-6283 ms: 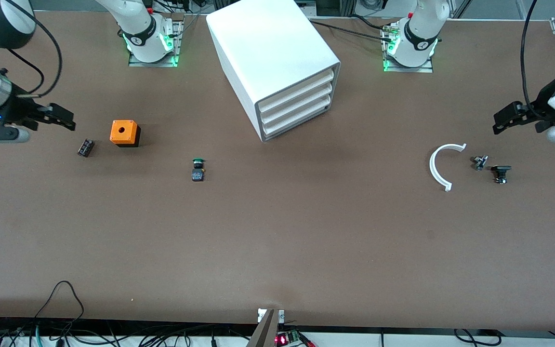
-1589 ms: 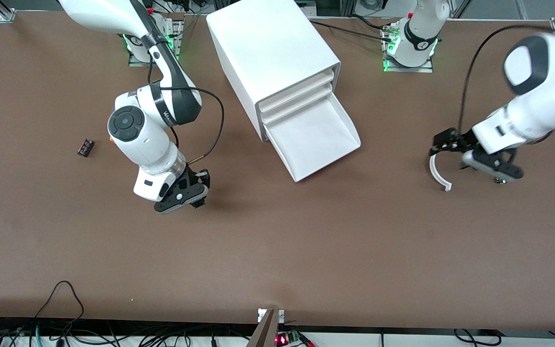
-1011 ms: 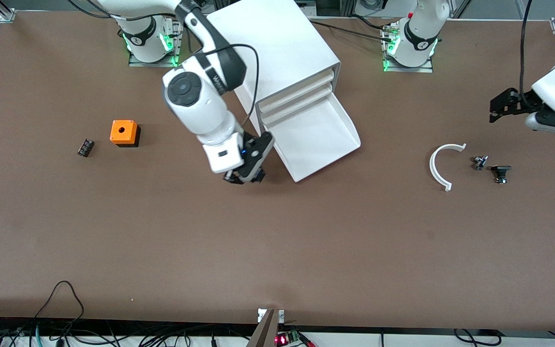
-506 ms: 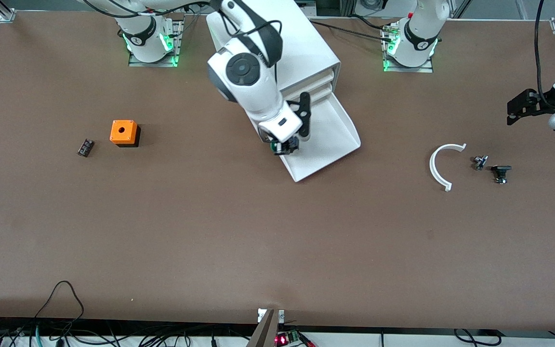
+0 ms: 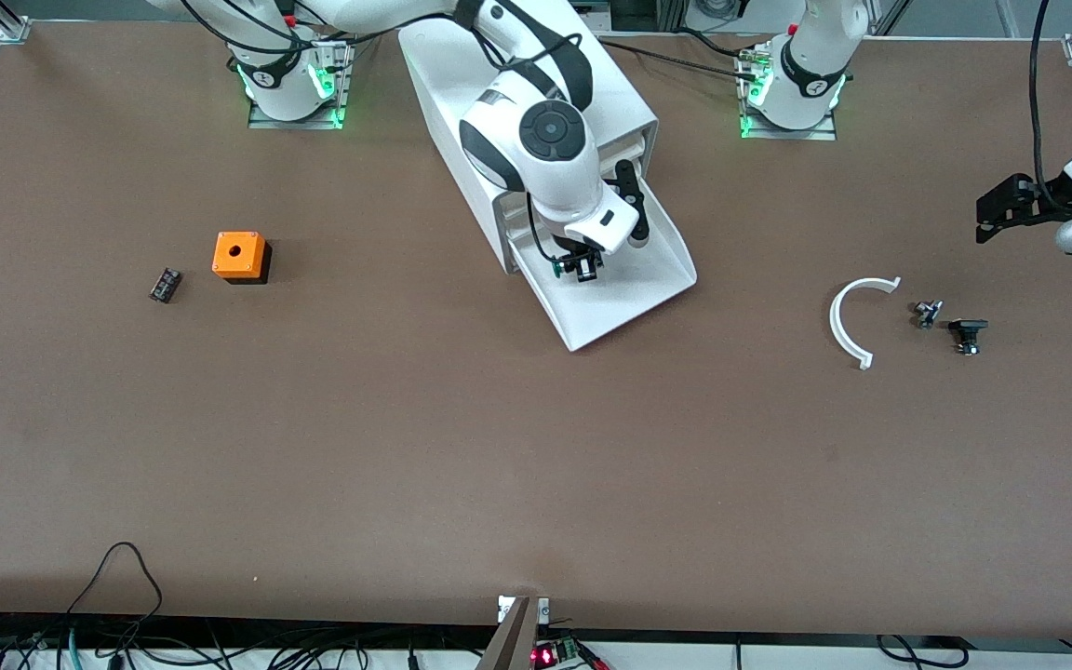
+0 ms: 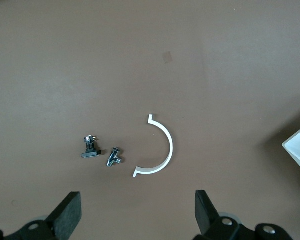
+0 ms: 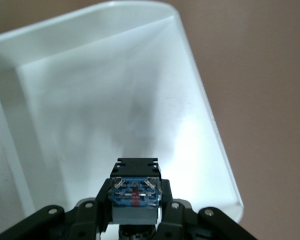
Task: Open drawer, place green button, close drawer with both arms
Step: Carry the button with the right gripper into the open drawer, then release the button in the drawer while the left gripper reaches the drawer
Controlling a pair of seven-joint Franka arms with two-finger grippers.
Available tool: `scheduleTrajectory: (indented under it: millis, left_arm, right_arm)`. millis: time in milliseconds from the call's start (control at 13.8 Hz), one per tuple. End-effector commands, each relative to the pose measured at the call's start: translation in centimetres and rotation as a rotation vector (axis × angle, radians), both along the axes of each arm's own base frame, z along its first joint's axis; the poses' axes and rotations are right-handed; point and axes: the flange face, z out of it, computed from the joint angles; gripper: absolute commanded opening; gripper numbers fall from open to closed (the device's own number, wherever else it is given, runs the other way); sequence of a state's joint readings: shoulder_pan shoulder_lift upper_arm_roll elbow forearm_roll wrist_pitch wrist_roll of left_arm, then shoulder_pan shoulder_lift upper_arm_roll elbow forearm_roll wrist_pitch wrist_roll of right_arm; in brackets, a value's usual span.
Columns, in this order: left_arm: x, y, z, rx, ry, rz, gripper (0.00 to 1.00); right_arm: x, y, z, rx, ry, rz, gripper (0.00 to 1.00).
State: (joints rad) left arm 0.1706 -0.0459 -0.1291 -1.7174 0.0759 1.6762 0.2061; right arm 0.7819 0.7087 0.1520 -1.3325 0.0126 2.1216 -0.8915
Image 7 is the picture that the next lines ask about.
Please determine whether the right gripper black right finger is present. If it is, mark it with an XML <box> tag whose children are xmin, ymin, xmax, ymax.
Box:
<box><xmin>156</xmin><ymin>178</ymin><xmax>260</xmax><ymax>240</ymax></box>

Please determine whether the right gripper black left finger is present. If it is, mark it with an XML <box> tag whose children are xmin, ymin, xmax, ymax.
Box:
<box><xmin>0</xmin><ymin>178</ymin><xmax>115</xmax><ymax>240</ymax></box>

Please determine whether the green push button switch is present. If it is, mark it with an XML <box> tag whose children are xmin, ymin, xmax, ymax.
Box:
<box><xmin>109</xmin><ymin>156</ymin><xmax>163</xmax><ymax>224</ymax></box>

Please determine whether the white plastic drawer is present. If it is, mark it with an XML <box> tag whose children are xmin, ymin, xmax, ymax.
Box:
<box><xmin>0</xmin><ymin>0</ymin><xmax>245</xmax><ymax>225</ymax></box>

